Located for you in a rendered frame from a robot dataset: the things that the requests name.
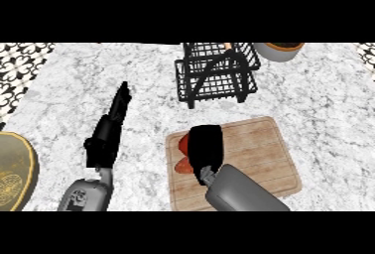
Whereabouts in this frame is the orange sweet potato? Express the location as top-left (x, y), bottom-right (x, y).
top-left (173, 133), bottom-right (196, 175)

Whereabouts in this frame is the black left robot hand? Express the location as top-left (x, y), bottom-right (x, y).
top-left (83, 80), bottom-right (131, 170)

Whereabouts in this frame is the wooden cutting board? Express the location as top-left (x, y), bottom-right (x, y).
top-left (164, 115), bottom-right (303, 212)

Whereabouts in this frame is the grey bowl with brown rim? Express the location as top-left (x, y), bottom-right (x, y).
top-left (253, 43), bottom-right (306, 63)

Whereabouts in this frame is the black tiered wire basket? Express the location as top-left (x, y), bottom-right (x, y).
top-left (174, 43), bottom-right (263, 110)

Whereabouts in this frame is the round olive yellow-rimmed plate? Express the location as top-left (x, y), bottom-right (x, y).
top-left (0, 131), bottom-right (40, 212)

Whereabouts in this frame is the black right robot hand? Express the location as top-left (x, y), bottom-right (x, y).
top-left (186, 124), bottom-right (227, 187)

